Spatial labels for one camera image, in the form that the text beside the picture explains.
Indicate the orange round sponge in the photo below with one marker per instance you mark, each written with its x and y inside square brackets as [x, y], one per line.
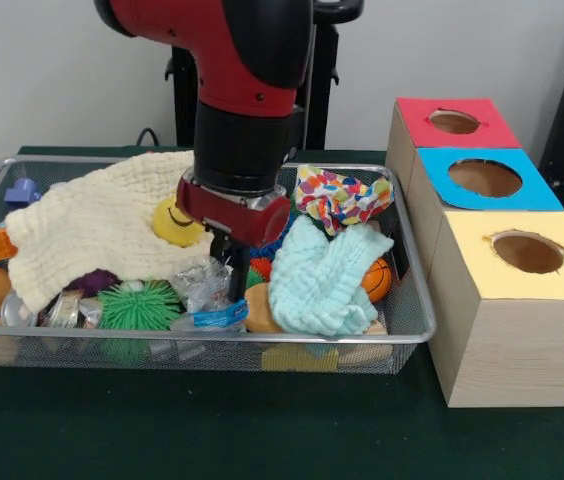
[259, 310]

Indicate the cream waffle cloth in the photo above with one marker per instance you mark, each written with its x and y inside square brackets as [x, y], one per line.
[87, 235]

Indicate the yellow smiley ball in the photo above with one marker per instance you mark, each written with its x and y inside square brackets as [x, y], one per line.
[172, 227]

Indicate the light blue waffle cloth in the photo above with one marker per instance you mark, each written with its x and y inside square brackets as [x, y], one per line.
[322, 280]

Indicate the purple toy block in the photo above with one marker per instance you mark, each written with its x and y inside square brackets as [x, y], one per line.
[22, 192]

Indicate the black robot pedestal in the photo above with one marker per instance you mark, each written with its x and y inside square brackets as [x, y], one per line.
[324, 75]

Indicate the crushed bottle with blue label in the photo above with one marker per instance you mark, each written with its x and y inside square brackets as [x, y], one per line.
[207, 290]

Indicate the small orange basketball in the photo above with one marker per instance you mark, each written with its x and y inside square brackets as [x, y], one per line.
[377, 280]

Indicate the green spiky rubber ball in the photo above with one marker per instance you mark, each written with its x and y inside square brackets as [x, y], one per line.
[137, 305]

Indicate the colourful polka dot cloth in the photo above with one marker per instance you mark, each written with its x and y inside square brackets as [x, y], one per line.
[342, 197]

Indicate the wooden box with three holes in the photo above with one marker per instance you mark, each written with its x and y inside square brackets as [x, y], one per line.
[512, 350]

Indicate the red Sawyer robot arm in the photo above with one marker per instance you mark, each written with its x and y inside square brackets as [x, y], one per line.
[242, 60]

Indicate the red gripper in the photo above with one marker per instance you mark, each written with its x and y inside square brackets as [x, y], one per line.
[242, 220]

